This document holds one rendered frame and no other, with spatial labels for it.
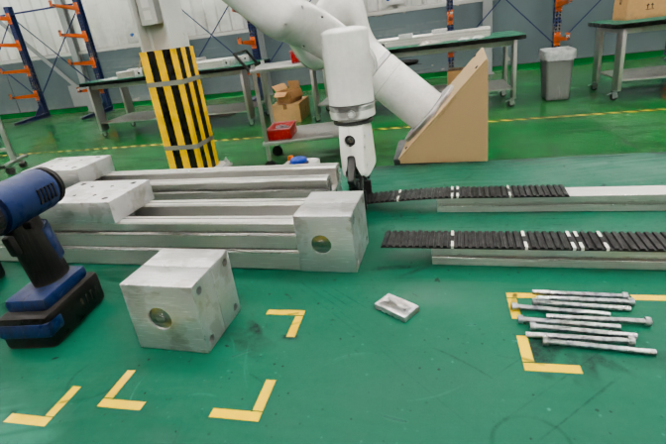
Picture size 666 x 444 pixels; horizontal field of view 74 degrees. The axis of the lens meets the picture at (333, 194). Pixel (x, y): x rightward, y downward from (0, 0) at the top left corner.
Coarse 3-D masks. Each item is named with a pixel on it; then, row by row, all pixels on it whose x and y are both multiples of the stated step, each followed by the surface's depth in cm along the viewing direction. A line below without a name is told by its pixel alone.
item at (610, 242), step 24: (384, 240) 69; (408, 240) 68; (432, 240) 67; (456, 240) 66; (480, 240) 65; (504, 240) 65; (528, 240) 64; (552, 240) 63; (576, 240) 62; (600, 240) 61; (624, 240) 60; (648, 240) 60
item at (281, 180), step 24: (192, 168) 101; (216, 168) 99; (240, 168) 97; (264, 168) 95; (288, 168) 93; (312, 168) 92; (336, 168) 91; (168, 192) 96; (192, 192) 93; (216, 192) 91; (240, 192) 90; (264, 192) 88; (288, 192) 87
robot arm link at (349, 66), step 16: (336, 32) 74; (352, 32) 74; (368, 32) 77; (336, 48) 75; (352, 48) 75; (368, 48) 77; (336, 64) 76; (352, 64) 76; (368, 64) 77; (336, 80) 77; (352, 80) 77; (368, 80) 78; (336, 96) 78; (352, 96) 77; (368, 96) 79
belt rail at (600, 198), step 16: (576, 192) 77; (592, 192) 77; (608, 192) 76; (624, 192) 75; (640, 192) 74; (656, 192) 74; (448, 208) 83; (464, 208) 82; (480, 208) 81; (496, 208) 81; (512, 208) 80; (528, 208) 79; (544, 208) 78; (560, 208) 78; (576, 208) 77; (592, 208) 76; (608, 208) 76; (624, 208) 75; (640, 208) 74; (656, 208) 74
